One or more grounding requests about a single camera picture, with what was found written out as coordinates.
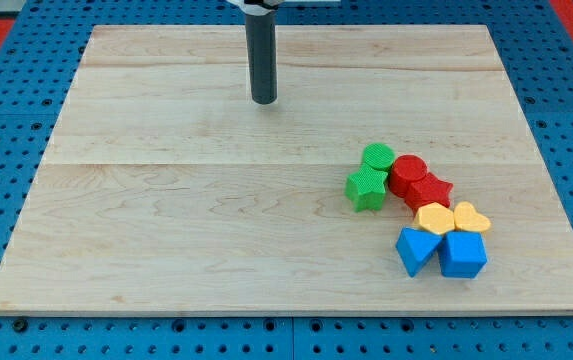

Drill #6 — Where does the green cylinder block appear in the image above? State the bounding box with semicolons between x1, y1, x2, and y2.
362;143;396;172

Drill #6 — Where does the light wooden board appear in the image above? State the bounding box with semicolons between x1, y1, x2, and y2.
0;25;573;317

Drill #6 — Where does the red cylinder block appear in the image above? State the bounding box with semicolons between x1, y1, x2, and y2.
388;154;428;198

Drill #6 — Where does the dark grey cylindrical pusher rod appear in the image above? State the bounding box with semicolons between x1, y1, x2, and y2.
245;12;277;105

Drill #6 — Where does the blue cube block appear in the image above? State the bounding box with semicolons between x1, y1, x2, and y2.
438;231;487;279

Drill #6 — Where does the yellow pentagon block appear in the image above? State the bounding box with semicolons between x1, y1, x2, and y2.
413;202;455;235

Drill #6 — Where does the green star block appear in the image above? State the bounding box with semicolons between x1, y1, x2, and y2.
345;164;388;212

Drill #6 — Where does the yellow heart block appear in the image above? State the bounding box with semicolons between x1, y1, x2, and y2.
454;201;492;233

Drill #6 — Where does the red star block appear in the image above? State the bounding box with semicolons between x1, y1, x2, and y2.
404;173;454;212

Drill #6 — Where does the blue triangle block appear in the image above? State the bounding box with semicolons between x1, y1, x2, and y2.
395;227;442;277

